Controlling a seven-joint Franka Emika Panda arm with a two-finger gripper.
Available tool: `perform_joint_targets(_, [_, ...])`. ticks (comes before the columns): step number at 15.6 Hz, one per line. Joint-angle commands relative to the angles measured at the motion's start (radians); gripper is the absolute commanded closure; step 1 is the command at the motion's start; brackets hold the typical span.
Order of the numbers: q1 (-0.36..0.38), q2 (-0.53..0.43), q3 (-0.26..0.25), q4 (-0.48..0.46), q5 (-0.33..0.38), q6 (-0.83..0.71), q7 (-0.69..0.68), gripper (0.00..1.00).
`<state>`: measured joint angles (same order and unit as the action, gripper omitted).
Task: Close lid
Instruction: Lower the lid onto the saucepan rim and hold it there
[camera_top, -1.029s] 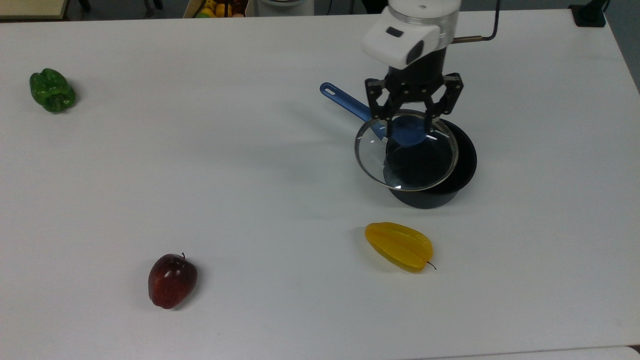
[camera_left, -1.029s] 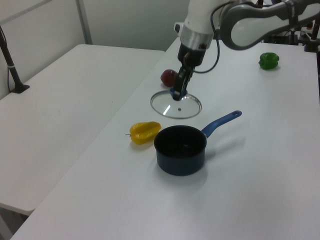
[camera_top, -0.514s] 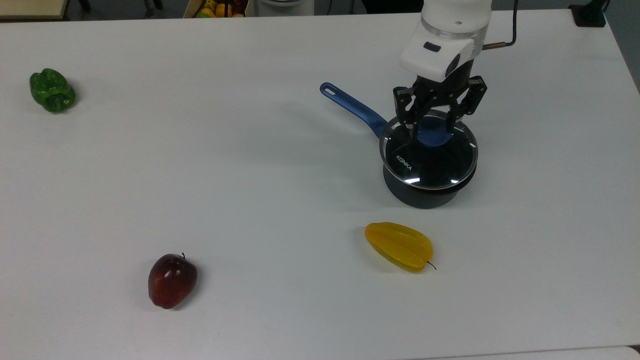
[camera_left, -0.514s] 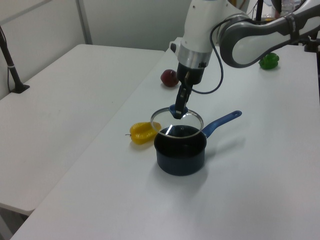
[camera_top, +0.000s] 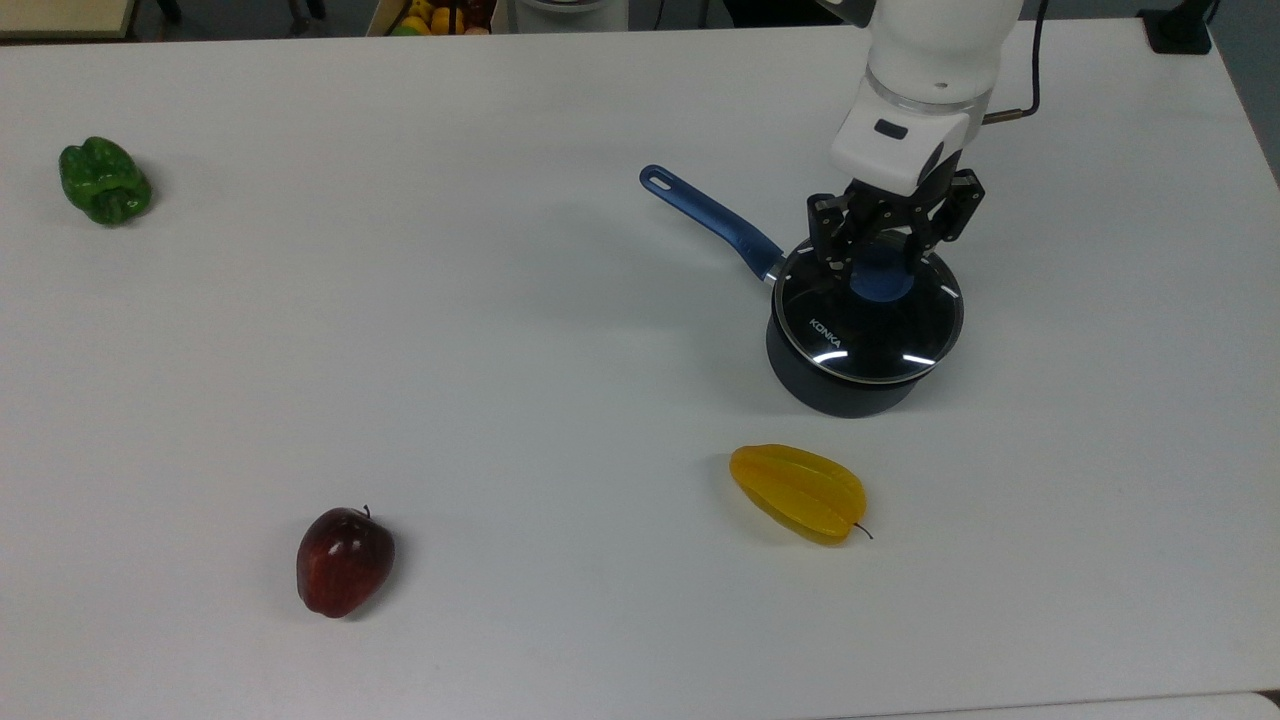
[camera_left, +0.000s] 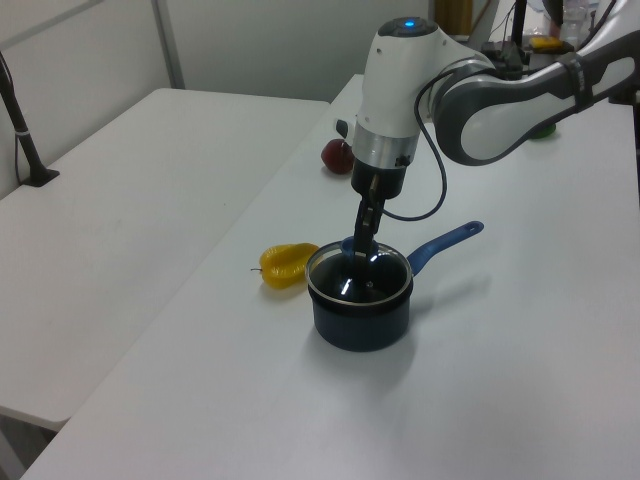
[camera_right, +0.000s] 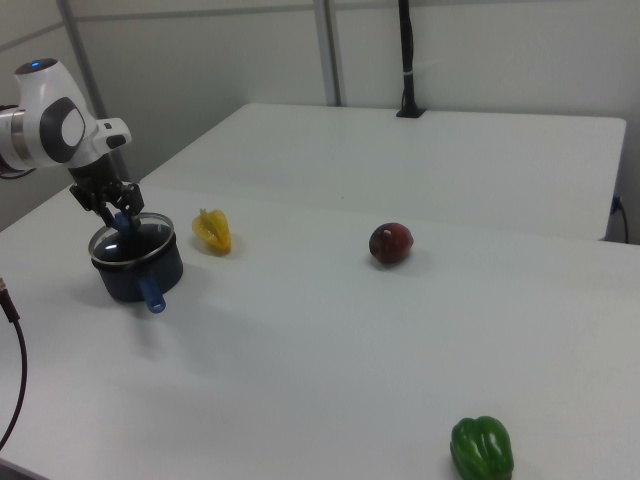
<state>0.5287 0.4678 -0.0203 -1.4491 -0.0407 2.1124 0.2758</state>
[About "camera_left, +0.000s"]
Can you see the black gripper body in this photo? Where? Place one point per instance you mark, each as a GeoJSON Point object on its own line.
{"type": "Point", "coordinates": [392, 180]}

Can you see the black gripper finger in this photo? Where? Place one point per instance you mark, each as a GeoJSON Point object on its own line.
{"type": "Point", "coordinates": [376, 205]}
{"type": "Point", "coordinates": [361, 225]}

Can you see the glass lid with blue knob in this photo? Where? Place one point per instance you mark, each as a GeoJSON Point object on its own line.
{"type": "Point", "coordinates": [360, 280]}

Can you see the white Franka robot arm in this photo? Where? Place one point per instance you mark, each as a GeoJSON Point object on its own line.
{"type": "Point", "coordinates": [400, 90]}

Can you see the red plastic apple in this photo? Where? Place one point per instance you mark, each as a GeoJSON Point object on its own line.
{"type": "Point", "coordinates": [337, 157]}

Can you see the yellow bell pepper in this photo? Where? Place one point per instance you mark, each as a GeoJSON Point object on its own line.
{"type": "Point", "coordinates": [285, 265]}

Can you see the dark blue saucepan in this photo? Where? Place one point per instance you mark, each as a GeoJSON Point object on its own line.
{"type": "Point", "coordinates": [360, 325]}

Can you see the green plastic bell pepper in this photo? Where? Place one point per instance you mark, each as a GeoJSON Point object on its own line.
{"type": "Point", "coordinates": [544, 132]}

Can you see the wooden panel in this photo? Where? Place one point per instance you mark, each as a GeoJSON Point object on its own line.
{"type": "Point", "coordinates": [452, 17]}

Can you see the yellow box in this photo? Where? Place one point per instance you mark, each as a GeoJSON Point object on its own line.
{"type": "Point", "coordinates": [546, 44]}

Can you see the white side table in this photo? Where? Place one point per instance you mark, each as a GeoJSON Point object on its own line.
{"type": "Point", "coordinates": [100, 240]}

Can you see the black camera pole with base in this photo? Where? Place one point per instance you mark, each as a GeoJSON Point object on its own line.
{"type": "Point", "coordinates": [22, 140]}

